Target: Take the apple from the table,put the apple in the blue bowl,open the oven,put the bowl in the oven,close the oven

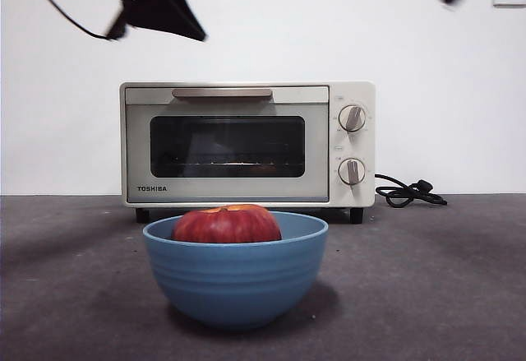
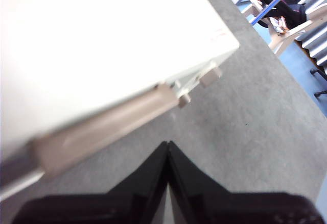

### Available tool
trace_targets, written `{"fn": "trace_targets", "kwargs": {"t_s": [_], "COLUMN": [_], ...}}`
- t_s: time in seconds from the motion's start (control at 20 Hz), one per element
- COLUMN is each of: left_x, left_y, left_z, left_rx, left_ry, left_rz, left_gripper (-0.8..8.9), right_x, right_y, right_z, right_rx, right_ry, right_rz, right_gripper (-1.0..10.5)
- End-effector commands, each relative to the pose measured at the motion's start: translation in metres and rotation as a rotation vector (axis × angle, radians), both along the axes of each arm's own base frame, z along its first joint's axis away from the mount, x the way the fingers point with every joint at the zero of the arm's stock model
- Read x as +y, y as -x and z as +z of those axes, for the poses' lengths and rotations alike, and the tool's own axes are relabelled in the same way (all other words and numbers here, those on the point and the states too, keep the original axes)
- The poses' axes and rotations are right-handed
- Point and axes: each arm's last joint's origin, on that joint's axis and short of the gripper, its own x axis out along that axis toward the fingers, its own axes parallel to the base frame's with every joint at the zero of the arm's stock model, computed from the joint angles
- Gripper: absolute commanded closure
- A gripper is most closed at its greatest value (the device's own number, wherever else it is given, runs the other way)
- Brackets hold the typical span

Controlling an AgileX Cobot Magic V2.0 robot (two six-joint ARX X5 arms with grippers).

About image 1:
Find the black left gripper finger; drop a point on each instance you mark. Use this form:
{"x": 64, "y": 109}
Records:
{"x": 168, "y": 7}

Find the cream Toshiba toaster oven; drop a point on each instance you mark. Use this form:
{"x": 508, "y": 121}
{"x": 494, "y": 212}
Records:
{"x": 230, "y": 190}

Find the red apple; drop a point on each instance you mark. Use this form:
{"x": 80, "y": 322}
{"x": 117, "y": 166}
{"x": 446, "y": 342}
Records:
{"x": 226, "y": 225}

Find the blue ribbed bowl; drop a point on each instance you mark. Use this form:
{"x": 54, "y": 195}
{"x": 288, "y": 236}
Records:
{"x": 236, "y": 283}

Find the beige oven knob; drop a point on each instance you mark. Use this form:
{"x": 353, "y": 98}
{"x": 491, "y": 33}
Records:
{"x": 352, "y": 171}
{"x": 352, "y": 118}

